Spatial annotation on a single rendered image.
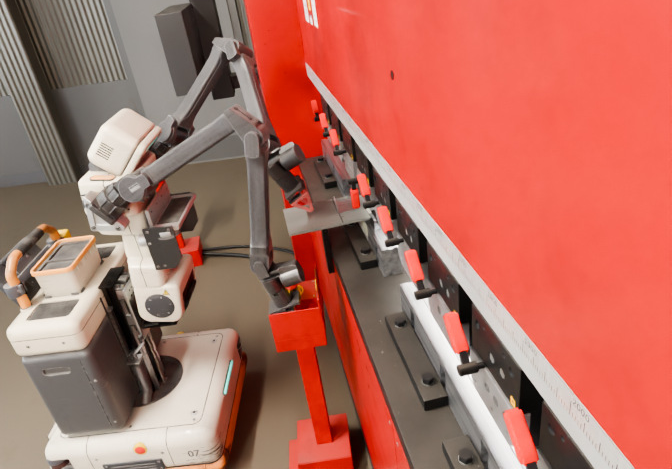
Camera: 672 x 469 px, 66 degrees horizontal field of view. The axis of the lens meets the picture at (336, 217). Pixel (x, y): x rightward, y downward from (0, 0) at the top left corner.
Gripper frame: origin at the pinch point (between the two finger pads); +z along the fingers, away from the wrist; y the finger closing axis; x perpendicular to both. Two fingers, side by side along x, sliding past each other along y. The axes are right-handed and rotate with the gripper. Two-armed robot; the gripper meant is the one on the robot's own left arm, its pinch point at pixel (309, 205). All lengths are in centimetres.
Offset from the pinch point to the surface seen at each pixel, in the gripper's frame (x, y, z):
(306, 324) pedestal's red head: 21.2, -24.4, 19.9
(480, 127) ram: -41, -93, -37
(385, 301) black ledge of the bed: -4.7, -37.0, 20.7
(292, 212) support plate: 6.7, 4.1, 0.0
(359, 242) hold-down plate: -5.5, -7.9, 17.9
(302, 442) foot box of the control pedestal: 62, -14, 70
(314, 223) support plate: 1.4, -6.6, 3.0
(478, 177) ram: -37, -93, -31
